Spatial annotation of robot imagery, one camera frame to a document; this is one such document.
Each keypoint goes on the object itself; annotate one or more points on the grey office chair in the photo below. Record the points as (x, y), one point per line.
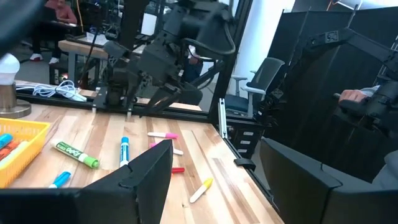
(264, 73)

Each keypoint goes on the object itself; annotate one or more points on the silver aluminium bar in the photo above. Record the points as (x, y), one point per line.
(222, 118)

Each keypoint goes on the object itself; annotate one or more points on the black table clamp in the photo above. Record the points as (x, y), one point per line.
(245, 163)

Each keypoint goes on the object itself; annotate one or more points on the thin red white marker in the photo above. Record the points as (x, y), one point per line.
(178, 170)

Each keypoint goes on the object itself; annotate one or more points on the light blue Expo marker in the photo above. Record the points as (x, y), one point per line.
(124, 149)

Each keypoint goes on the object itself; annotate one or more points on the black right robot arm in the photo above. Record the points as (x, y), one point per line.
(202, 25)

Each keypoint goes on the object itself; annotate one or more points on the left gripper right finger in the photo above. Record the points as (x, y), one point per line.
(298, 193)

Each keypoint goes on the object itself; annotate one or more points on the person's hand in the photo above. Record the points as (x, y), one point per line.
(351, 95)

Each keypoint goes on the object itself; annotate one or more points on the yellow plastic mesh basket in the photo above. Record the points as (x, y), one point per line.
(28, 133)

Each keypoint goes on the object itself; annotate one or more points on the light green Expo marker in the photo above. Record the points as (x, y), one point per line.
(74, 153)

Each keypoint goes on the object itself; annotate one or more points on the wooden background desk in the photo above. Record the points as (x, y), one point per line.
(81, 48)

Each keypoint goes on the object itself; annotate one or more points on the yellow-green highlighter pen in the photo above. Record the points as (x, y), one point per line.
(19, 151)

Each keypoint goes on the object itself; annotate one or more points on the black drawer cabinet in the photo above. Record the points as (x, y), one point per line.
(245, 141)

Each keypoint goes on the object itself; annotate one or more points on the white bulb brass lamp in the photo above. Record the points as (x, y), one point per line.
(7, 93)

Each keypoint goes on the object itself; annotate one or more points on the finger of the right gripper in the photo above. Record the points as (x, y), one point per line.
(160, 101)
(189, 97)

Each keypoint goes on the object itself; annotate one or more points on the black partition panel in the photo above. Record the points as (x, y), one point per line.
(311, 77)

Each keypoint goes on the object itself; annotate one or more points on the thin pink white marker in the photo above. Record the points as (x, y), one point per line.
(161, 135)
(178, 152)

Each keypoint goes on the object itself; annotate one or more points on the thin yellow white marker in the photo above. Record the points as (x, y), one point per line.
(201, 189)

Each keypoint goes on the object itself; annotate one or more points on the light blue highlighter pen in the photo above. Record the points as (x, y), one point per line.
(4, 140)

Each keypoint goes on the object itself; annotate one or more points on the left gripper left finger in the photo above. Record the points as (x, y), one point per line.
(140, 193)

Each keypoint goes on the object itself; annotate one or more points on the thin light-blue-capped white marker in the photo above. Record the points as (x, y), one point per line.
(62, 178)

